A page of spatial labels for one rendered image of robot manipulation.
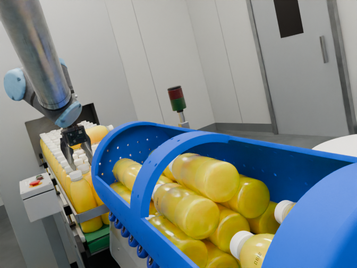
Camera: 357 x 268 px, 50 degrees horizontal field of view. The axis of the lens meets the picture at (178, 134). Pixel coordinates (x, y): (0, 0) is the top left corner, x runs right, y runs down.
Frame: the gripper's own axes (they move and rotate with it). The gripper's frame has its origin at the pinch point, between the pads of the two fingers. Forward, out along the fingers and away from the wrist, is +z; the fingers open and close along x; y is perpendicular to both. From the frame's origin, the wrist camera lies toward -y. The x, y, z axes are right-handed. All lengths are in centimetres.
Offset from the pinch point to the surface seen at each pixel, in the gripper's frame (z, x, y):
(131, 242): 14.7, 1.3, 41.7
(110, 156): -4.9, 5.5, 25.2
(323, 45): 1, 305, -194
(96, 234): 20.9, -3.5, 11.8
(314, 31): -16, 307, -206
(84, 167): 0.5, 0.3, 2.0
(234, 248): -1, 6, 91
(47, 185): 1.0, -13.1, 7.9
